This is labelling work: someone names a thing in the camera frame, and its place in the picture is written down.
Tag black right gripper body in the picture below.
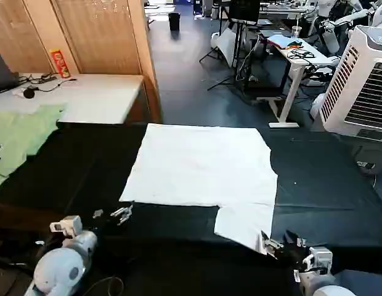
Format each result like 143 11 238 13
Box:
275 243 307 269

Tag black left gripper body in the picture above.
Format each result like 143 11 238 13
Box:
86 215 120 240

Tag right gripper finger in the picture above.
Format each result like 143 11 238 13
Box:
285 229 307 247
260 230 284 257

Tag white printed t-shirt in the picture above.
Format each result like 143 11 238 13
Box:
119 123 278 256

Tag black table cloth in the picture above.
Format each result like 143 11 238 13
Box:
0 123 382 296

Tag light green cloth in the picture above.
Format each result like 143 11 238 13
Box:
0 104 68 192

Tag white side table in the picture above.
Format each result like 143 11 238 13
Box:
0 73 145 126

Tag red snack can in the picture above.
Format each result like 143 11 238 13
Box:
50 49 72 79

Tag dark grey laptop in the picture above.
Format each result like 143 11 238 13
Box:
0 52 21 94

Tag white air cooler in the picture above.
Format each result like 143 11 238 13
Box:
319 25 382 143

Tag white robot behind desk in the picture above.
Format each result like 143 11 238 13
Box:
303 55 342 121

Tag white standing desk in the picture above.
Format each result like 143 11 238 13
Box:
257 33 335 129

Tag black waste bin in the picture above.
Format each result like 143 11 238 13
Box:
168 12 182 31

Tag white reflector board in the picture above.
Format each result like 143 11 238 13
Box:
211 28 241 69

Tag blue folded cloth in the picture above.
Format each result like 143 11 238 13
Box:
267 34 304 50

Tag black tripod stand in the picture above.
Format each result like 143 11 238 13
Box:
199 21 272 93

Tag clear plastic cup with straw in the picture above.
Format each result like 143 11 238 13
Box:
291 17 303 39

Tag black equipment case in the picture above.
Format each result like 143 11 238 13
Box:
192 0 207 17

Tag long white work table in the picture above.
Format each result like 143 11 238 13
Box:
258 2 309 19

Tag white humanoid robot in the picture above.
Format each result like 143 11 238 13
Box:
314 0 369 55
368 0 382 30

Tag black monitor screen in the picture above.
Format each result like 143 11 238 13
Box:
229 0 261 26

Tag black cable bundle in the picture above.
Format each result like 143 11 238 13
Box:
24 73 78 93

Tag wooden partition wall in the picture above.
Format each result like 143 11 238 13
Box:
0 0 163 124

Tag black cables on desk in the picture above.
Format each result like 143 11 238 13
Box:
286 48 315 60

